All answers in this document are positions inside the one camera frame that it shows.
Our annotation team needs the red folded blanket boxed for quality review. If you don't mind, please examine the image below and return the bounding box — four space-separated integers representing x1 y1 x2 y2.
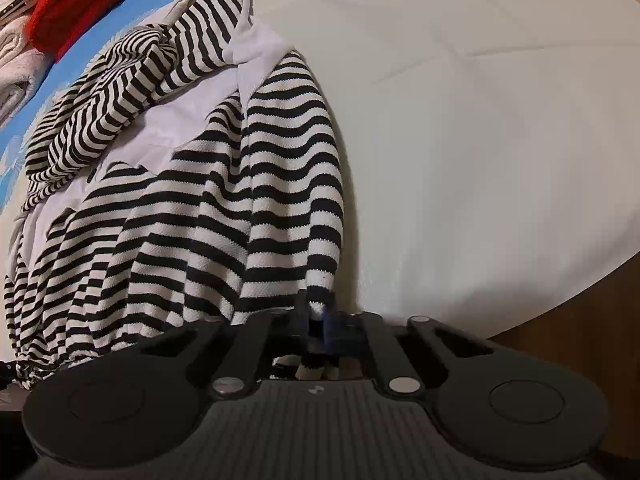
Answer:
27 0 182 64

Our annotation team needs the black white striped dress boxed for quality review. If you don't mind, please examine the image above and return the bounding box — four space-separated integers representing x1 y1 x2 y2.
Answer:
2 0 347 392

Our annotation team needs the wooden bed frame rail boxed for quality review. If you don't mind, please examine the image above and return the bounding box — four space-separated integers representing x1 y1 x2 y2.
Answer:
484 254 640 463

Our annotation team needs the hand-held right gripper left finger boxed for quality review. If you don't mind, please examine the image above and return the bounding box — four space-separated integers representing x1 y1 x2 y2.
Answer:
144 304 315 399

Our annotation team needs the cream folded blanket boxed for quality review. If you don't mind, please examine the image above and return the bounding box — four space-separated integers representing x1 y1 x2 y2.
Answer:
0 9 57 127

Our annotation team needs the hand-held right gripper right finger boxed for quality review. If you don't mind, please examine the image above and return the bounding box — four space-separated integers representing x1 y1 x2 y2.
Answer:
320 311 502 399

